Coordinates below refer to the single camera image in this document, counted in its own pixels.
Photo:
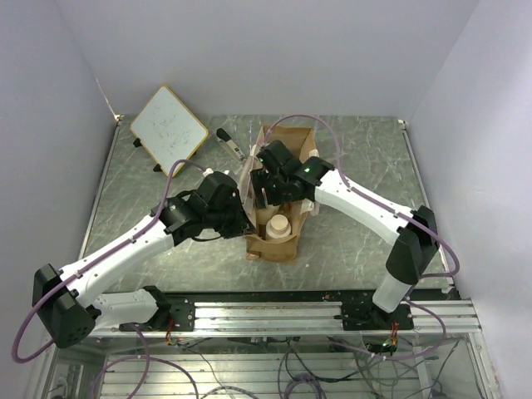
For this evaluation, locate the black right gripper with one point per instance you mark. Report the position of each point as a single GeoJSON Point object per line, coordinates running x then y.
{"type": "Point", "coordinates": [261, 179]}

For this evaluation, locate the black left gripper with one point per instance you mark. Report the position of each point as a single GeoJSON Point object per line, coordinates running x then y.
{"type": "Point", "coordinates": [243, 223]}

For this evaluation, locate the brown canvas bag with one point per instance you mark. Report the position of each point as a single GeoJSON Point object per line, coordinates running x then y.
{"type": "Point", "coordinates": [300, 142]}

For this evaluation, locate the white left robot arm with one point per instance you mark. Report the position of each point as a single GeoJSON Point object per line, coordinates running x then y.
{"type": "Point", "coordinates": [70, 301]}

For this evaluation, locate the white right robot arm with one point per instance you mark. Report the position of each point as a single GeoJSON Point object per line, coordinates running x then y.
{"type": "Point", "coordinates": [408, 231]}

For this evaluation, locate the beige cap bottle front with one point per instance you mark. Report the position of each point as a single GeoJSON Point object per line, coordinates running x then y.
{"type": "Point", "coordinates": [278, 227]}

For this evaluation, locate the black and white marker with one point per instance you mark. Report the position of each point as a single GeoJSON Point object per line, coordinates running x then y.
{"type": "Point", "coordinates": [226, 141]}

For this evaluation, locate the small whiteboard with wooden frame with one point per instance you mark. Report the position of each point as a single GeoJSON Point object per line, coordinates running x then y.
{"type": "Point", "coordinates": [168, 130]}

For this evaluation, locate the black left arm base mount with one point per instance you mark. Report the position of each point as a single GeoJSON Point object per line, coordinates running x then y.
{"type": "Point", "coordinates": [181, 317]}

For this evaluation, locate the aluminium rail frame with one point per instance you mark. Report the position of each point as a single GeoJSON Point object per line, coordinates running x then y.
{"type": "Point", "coordinates": [279, 345]}

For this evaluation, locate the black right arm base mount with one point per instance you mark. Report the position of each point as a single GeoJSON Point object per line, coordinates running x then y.
{"type": "Point", "coordinates": [368, 317]}

